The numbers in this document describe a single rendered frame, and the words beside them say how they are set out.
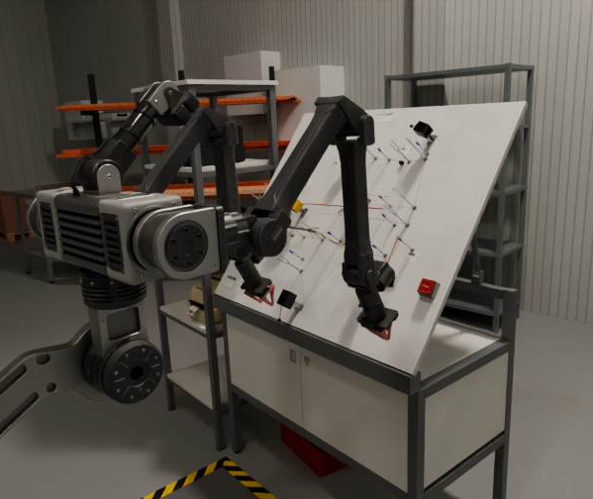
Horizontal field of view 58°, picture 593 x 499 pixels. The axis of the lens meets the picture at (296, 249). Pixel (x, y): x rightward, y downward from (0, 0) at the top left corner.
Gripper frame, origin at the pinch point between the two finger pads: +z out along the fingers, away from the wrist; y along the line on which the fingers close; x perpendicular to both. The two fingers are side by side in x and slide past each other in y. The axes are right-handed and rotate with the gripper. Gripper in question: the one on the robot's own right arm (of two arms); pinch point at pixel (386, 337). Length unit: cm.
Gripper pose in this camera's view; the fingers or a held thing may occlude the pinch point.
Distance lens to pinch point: 157.0
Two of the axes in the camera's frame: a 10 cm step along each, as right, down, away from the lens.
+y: -7.2, -1.3, 6.8
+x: -5.8, 6.5, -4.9
